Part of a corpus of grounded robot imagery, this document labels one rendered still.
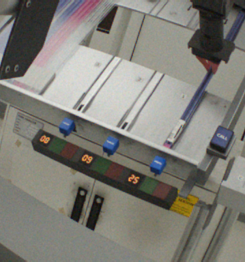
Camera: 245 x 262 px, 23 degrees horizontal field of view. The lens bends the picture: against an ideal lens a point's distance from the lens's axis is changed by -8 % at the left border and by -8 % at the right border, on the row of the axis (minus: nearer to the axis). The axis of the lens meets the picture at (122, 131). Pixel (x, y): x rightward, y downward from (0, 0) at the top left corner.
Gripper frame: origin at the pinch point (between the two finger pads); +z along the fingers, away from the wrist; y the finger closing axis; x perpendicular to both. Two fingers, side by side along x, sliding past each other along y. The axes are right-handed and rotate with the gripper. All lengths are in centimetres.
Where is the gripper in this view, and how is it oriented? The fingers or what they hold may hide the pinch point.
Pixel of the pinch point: (211, 69)
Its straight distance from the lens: 144.6
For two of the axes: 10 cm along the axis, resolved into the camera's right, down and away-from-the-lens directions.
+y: -8.7, -3.6, 3.4
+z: 0.8, 5.8, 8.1
